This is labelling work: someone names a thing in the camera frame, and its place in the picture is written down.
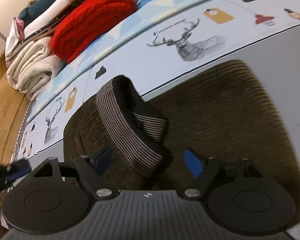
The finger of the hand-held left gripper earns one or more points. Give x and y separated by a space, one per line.
17 172

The printed light bed sheet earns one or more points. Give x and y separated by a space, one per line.
240 37

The pink and white cloth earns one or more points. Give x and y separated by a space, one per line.
13 37

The wooden bed frame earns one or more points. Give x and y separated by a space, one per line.
5 110

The red knitted blanket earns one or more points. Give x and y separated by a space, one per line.
90 22

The blue and white quilt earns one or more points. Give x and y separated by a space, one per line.
150 7

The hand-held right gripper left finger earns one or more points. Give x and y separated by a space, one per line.
103 158

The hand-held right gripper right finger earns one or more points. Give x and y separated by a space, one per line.
193 163

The folded cream blanket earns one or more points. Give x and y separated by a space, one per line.
32 67

